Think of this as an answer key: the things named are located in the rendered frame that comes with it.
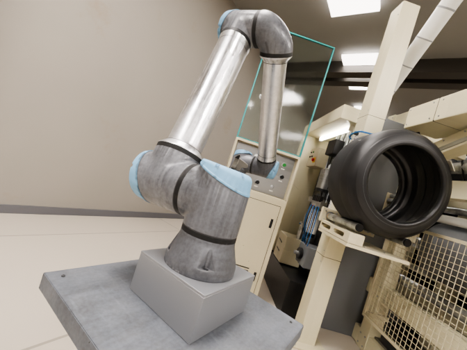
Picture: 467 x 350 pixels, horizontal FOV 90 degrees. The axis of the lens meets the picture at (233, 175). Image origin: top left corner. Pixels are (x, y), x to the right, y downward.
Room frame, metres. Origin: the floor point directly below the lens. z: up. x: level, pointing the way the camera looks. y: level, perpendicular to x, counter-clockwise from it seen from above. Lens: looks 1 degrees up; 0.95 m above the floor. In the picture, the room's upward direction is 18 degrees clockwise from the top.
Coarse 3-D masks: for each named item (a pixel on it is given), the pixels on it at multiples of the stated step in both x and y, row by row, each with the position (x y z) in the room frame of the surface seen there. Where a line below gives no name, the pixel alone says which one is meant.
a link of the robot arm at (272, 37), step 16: (272, 16) 0.76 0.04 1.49; (256, 32) 0.77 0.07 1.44; (272, 32) 0.76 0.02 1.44; (288, 32) 0.78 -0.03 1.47; (272, 48) 0.78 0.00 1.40; (288, 48) 0.78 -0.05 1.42; (272, 64) 0.82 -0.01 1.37; (272, 80) 0.85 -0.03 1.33; (272, 96) 0.88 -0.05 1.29; (272, 112) 0.92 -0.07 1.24; (272, 128) 0.96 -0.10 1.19; (272, 144) 1.01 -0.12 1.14; (256, 160) 1.11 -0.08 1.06; (272, 160) 1.06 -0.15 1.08; (272, 176) 1.09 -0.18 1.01
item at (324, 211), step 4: (324, 208) 1.59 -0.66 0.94; (328, 208) 1.59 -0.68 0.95; (320, 212) 1.61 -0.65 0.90; (324, 212) 1.59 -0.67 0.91; (328, 212) 1.59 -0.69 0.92; (332, 212) 1.59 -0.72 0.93; (336, 212) 1.59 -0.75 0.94; (320, 216) 1.59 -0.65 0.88; (324, 216) 1.59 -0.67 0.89; (340, 216) 1.59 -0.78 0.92; (320, 220) 1.59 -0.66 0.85; (328, 220) 1.59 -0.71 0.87; (340, 224) 1.60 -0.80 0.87; (348, 228) 1.60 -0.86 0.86; (360, 232) 1.60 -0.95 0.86; (364, 232) 1.60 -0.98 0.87; (368, 232) 1.60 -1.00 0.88; (372, 236) 1.61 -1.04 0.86
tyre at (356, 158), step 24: (360, 144) 1.26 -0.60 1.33; (384, 144) 1.21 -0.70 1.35; (408, 144) 1.22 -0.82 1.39; (432, 144) 1.22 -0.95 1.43; (336, 168) 1.36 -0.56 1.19; (360, 168) 1.21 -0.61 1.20; (408, 168) 1.50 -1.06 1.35; (432, 168) 1.35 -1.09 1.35; (336, 192) 1.35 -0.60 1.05; (360, 192) 1.21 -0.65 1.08; (408, 192) 1.51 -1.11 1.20; (432, 192) 1.36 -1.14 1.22; (360, 216) 1.24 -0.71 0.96; (384, 216) 1.50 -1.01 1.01; (408, 216) 1.44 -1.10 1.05; (432, 216) 1.22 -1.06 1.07
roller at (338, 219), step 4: (328, 216) 1.57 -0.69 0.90; (332, 216) 1.52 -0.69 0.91; (336, 216) 1.48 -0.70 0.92; (332, 220) 1.52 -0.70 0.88; (336, 220) 1.45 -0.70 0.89; (340, 220) 1.41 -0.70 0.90; (344, 220) 1.37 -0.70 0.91; (348, 220) 1.34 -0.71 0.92; (344, 224) 1.37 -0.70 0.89; (348, 224) 1.32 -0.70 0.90; (352, 224) 1.28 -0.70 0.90; (356, 224) 1.26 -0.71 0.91; (360, 224) 1.25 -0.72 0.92; (352, 228) 1.28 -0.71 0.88; (356, 228) 1.25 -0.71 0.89; (360, 228) 1.25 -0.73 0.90
